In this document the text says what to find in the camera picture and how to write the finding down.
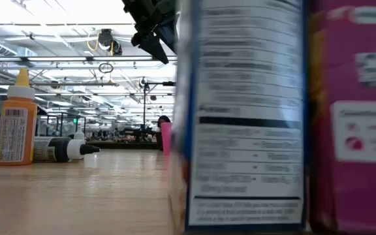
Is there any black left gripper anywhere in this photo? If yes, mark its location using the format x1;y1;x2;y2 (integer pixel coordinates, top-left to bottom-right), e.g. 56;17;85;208
122;0;178;65

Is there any pink mini cereal box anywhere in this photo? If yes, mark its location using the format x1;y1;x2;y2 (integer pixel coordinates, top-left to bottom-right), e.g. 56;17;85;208
307;0;376;234

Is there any black icing tube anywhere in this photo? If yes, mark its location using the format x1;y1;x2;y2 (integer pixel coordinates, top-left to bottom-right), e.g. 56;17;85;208
33;136;101;163

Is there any pink translucent plastic bin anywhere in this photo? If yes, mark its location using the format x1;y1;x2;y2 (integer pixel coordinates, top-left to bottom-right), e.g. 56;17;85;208
160;122;173;156

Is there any orange squeeze bottle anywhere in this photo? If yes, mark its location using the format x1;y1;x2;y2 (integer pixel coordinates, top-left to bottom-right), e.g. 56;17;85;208
0;67;38;166

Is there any blue mini cereal box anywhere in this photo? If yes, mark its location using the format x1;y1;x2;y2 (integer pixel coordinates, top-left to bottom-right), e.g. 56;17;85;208
170;0;309;234

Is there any person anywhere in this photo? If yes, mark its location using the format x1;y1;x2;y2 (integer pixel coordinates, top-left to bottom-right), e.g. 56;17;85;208
157;114;172;151

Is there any black ceiling cable reel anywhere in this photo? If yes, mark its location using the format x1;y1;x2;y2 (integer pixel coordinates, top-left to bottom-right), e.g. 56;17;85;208
97;28;123;56

